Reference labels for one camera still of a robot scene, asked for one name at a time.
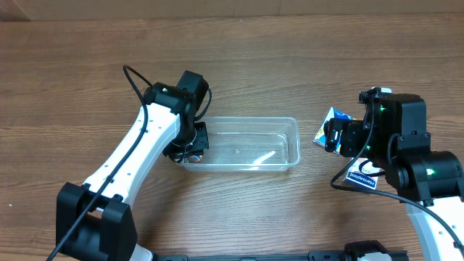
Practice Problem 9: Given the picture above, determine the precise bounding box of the orange tube white cap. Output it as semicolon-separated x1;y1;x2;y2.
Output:
188;155;202;163

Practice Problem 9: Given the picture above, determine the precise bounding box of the blue yellow VapoDrops box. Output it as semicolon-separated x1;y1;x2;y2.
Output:
312;107;354;154

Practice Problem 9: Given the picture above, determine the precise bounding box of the white blue Hansaplast box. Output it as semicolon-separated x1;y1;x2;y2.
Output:
342;158;383;190

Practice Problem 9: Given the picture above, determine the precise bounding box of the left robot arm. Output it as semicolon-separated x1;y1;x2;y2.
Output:
49;71;212;261

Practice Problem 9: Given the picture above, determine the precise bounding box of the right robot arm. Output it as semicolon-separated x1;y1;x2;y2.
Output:
323;87;463;260

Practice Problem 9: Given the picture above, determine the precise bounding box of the clear plastic container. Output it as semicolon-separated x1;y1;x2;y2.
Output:
179;116;301;172

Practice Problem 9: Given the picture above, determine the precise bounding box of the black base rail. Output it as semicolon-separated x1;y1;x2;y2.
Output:
154;240;410;261

